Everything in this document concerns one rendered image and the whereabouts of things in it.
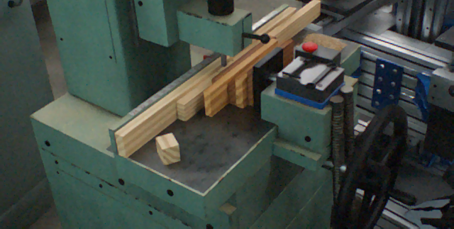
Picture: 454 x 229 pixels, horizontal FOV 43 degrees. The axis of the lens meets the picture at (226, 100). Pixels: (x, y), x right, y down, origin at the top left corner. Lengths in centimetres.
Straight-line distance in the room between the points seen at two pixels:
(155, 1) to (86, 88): 34
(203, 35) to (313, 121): 28
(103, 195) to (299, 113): 51
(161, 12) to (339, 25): 80
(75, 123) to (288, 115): 51
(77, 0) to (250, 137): 46
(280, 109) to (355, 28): 80
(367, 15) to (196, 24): 89
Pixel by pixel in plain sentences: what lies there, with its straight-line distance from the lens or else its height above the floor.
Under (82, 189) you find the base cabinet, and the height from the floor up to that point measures 64.
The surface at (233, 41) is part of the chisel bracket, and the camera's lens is 109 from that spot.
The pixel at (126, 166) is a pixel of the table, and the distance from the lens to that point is 105.
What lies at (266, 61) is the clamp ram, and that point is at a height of 99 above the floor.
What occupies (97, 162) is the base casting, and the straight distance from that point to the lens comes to 127.
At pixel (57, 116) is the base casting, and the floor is 80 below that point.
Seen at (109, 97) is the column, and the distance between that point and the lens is 131.
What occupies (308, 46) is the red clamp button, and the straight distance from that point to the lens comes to 109.
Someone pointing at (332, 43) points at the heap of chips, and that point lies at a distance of 133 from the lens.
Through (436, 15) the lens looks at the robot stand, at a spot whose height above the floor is 80.
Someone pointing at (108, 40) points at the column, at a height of 100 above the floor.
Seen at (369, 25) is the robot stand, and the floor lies 73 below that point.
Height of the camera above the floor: 155
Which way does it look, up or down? 34 degrees down
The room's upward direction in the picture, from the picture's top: 3 degrees counter-clockwise
